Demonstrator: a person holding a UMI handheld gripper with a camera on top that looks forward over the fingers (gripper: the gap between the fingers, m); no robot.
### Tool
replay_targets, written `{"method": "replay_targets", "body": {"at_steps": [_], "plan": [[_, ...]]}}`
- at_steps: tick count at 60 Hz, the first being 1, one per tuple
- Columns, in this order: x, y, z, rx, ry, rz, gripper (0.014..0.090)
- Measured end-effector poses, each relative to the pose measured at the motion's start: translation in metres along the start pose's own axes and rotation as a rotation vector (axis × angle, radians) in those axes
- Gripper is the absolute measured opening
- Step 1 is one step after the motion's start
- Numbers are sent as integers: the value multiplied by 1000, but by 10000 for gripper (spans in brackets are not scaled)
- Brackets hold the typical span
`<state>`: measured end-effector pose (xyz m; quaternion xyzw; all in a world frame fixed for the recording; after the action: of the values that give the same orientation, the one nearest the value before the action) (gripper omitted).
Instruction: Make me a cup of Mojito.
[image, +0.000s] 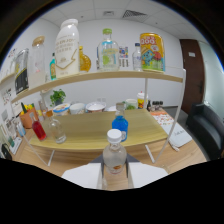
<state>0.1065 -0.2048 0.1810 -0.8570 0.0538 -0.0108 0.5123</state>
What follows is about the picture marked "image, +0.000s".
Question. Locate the grey wall poster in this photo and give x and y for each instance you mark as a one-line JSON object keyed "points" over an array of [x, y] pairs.
{"points": [[124, 62]]}

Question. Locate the small dark jars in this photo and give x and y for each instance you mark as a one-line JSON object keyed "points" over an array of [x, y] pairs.
{"points": [[155, 106]]}

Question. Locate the white bowl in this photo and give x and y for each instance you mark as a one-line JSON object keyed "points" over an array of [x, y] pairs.
{"points": [[77, 108]]}

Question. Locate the clear bottle green cap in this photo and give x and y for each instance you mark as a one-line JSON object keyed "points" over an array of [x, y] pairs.
{"points": [[108, 53]]}

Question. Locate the teal liquid bottle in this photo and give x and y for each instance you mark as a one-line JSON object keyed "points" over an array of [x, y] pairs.
{"points": [[52, 68]]}

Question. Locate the white tray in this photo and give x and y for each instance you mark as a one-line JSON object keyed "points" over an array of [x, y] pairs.
{"points": [[15, 145]]}

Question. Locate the clear bottle orange cap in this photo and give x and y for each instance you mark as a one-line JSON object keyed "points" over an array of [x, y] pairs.
{"points": [[57, 131]]}

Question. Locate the white mug with greens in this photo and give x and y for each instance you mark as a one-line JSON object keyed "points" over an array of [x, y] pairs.
{"points": [[131, 104]]}

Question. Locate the red liquid bottle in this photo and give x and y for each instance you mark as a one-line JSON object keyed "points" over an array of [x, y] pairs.
{"points": [[39, 130]]}

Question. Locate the glass jar cork lid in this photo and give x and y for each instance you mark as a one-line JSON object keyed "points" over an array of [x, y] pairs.
{"points": [[36, 66]]}

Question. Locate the multicolour wall poster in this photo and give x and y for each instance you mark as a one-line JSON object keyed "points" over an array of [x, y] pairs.
{"points": [[124, 51]]}

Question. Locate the white notebook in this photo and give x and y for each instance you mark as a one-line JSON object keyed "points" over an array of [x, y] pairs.
{"points": [[178, 136]]}

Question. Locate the orange printed leaflet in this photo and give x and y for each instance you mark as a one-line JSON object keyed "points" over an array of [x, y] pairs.
{"points": [[162, 117]]}

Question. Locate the black chair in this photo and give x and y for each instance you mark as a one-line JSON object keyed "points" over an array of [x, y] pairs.
{"points": [[208, 130]]}

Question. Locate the wooden two-tier shelf rack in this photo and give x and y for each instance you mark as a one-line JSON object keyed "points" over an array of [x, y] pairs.
{"points": [[90, 130]]}

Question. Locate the orange basket with fruit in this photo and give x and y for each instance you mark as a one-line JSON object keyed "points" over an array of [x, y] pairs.
{"points": [[27, 118]]}

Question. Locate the blue rimmed bowl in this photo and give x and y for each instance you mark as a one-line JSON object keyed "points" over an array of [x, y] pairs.
{"points": [[61, 109]]}

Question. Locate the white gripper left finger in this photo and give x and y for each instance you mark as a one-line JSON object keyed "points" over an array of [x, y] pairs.
{"points": [[81, 175]]}

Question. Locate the clear bottle white cap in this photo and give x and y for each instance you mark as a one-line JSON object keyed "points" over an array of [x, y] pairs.
{"points": [[114, 156]]}

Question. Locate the brown door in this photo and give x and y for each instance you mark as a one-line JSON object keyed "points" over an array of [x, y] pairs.
{"points": [[192, 76]]}

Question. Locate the black bag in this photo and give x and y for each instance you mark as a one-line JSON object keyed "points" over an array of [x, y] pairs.
{"points": [[6, 151]]}

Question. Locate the wide patterned bowl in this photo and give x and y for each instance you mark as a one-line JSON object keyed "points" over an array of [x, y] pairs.
{"points": [[95, 106]]}

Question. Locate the yellow cartoon can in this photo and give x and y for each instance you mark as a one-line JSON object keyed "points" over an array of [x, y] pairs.
{"points": [[152, 53]]}

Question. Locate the small water bottle blue cap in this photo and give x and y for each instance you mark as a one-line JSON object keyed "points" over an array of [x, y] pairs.
{"points": [[137, 59]]}

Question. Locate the white bottle red cap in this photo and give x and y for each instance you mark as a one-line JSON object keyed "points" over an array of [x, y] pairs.
{"points": [[142, 100]]}

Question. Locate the potted green plant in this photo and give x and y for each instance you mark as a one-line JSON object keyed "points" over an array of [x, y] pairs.
{"points": [[57, 96]]}

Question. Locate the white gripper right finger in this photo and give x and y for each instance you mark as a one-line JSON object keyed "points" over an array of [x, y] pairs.
{"points": [[148, 173]]}

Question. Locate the amber liquid bottle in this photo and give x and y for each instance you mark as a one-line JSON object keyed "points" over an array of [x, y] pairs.
{"points": [[85, 61]]}

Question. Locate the large white bottle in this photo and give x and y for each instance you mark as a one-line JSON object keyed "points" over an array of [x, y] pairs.
{"points": [[67, 50]]}

